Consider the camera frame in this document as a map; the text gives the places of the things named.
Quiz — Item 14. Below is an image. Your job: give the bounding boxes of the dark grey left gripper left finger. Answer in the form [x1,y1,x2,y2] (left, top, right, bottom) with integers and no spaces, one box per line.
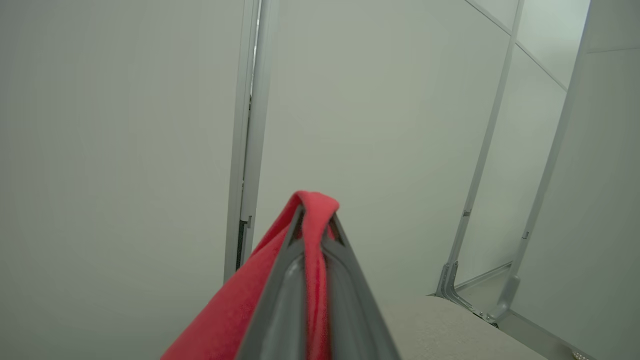
[235,205,307,360]

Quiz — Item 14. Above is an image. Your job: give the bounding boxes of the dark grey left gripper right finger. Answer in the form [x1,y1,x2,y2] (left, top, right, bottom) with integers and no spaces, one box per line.
[322,213,401,360]

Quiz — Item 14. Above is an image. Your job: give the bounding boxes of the red white basketball jersey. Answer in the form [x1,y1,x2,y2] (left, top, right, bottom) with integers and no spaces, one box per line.
[160,190,341,360]

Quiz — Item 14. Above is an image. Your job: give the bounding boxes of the fabric covered table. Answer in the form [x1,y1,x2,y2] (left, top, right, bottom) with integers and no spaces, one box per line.
[382,295,551,360]

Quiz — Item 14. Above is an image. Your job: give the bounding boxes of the pale metal partition frame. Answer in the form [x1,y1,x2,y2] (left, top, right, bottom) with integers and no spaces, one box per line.
[240,0,279,273]
[223,0,261,284]

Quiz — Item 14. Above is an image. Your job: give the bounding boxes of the slanted metal post with bracket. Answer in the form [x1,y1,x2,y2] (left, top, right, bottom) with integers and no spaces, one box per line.
[434,0,526,312]
[486,0,594,327]

